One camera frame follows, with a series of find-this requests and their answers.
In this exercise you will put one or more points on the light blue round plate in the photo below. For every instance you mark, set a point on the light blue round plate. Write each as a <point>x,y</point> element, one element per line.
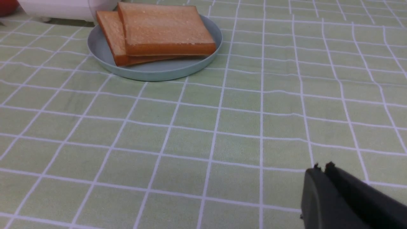
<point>163,70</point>

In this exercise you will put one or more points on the green checked tablecloth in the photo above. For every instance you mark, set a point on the green checked tablecloth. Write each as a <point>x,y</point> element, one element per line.
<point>296,82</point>

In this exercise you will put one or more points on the red apple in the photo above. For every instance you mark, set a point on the red apple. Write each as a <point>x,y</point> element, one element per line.
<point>8,7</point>

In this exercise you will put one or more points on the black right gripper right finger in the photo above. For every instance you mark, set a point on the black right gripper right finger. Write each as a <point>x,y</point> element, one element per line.
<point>373,207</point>

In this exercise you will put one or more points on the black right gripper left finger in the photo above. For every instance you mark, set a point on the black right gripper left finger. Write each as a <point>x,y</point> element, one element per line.
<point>323,207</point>

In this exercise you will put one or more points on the toast slice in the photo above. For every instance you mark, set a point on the toast slice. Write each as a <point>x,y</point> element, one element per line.
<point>164,30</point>
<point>112,27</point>

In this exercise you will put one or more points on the white two-slot toaster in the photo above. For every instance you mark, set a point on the white two-slot toaster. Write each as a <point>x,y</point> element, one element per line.
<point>66,9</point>

